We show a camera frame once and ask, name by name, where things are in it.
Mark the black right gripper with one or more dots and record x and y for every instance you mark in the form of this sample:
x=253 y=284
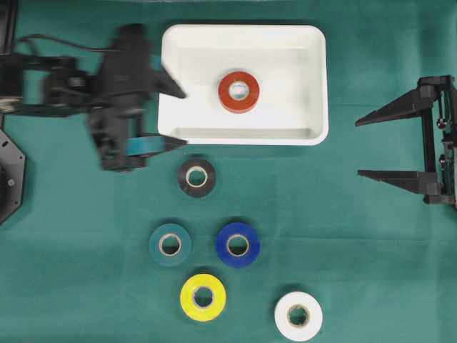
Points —
x=435 y=101

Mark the white tape roll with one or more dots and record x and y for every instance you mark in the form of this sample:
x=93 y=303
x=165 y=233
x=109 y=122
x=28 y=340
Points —
x=298 y=316

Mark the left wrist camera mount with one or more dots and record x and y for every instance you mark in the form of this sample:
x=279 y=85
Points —
x=126 y=69

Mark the red tape roll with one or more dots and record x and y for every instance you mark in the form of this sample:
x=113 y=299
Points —
x=238 y=92

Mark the teal tape roll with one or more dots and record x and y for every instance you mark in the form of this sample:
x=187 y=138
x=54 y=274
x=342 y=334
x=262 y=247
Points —
x=170 y=245

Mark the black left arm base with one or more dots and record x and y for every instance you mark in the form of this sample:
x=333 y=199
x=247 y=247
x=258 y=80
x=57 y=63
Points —
x=13 y=160

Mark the green table cloth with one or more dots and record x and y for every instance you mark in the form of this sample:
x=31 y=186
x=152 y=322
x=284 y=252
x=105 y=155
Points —
x=75 y=260

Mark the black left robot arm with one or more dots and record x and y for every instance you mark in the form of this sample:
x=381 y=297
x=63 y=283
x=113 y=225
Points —
x=32 y=71

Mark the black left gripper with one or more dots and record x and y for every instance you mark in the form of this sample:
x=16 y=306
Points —
x=115 y=114

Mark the yellow tape roll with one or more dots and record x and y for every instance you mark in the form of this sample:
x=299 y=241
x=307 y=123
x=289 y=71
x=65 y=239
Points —
x=203 y=297

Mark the black tape roll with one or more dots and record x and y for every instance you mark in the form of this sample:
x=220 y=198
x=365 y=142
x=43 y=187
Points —
x=196 y=177

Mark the white plastic tray case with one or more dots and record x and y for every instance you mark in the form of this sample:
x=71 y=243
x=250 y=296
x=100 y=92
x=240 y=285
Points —
x=287 y=61

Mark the blue tape roll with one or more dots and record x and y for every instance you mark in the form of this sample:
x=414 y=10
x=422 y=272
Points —
x=238 y=244

